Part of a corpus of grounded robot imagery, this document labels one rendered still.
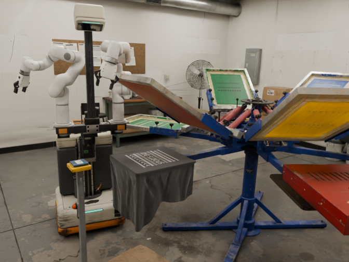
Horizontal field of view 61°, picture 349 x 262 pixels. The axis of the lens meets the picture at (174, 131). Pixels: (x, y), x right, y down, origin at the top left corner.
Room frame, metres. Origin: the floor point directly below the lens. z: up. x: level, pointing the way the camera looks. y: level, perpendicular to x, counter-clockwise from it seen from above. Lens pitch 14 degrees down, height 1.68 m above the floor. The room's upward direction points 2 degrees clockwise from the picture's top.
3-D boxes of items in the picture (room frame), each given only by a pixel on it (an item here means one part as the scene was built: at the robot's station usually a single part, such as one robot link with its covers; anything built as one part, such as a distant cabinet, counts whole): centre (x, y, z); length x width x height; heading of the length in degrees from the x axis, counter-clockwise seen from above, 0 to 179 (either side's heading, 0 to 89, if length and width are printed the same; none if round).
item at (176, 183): (1.94, 0.04, 0.74); 0.46 x 0.04 x 0.42; 125
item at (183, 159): (2.11, 0.16, 0.95); 0.48 x 0.44 x 0.01; 125
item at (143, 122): (3.13, 0.07, 1.05); 1.08 x 0.61 x 0.23; 65
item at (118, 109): (2.50, 0.49, 1.21); 0.16 x 0.13 x 0.15; 24
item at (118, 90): (2.49, 0.47, 1.37); 0.13 x 0.10 x 0.16; 99
